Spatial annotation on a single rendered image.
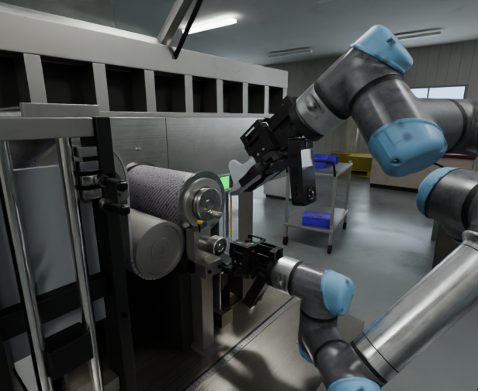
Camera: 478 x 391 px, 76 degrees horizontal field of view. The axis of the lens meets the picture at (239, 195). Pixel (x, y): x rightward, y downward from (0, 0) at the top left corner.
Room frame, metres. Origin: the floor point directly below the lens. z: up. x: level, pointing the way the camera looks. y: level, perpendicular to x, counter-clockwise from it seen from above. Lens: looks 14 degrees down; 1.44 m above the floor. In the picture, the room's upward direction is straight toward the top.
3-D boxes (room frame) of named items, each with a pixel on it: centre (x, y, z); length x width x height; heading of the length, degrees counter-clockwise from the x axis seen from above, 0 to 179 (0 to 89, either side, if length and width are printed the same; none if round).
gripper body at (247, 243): (0.65, -0.04, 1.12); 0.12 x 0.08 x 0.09; 50
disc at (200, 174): (0.67, 0.08, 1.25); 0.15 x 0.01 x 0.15; 140
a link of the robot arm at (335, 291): (0.54, -0.16, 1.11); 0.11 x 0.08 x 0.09; 50
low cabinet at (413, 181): (6.65, -4.07, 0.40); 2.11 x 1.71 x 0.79; 143
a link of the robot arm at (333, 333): (0.53, -0.16, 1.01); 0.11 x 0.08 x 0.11; 8
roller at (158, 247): (0.66, 0.26, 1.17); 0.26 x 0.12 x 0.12; 50
